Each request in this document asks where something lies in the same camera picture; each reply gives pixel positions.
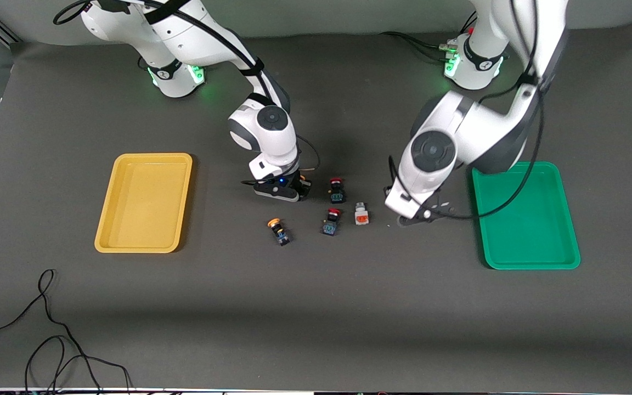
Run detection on black left arm base cables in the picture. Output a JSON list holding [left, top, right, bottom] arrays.
[[379, 31, 462, 62]]

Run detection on red cap push button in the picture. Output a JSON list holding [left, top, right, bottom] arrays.
[[321, 208, 342, 237], [328, 177, 347, 204]]

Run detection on yellow plastic tray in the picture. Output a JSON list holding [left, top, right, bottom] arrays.
[[94, 153, 194, 254]]

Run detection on loose thin black cable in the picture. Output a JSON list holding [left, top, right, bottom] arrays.
[[0, 269, 133, 395]]

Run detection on dark grey table mat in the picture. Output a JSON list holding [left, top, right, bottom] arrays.
[[0, 25, 632, 391]]

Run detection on green plastic tray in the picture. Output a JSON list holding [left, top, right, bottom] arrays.
[[471, 161, 581, 270]]

